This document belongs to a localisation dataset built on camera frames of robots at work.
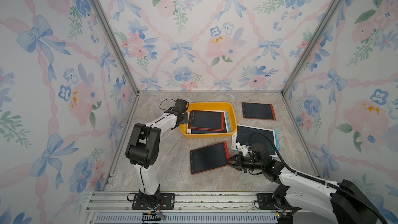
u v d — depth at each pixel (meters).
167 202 0.74
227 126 1.00
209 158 1.21
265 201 0.73
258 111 1.11
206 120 1.04
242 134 0.98
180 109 0.77
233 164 0.74
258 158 0.66
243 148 0.78
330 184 0.46
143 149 0.50
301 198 0.57
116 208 0.74
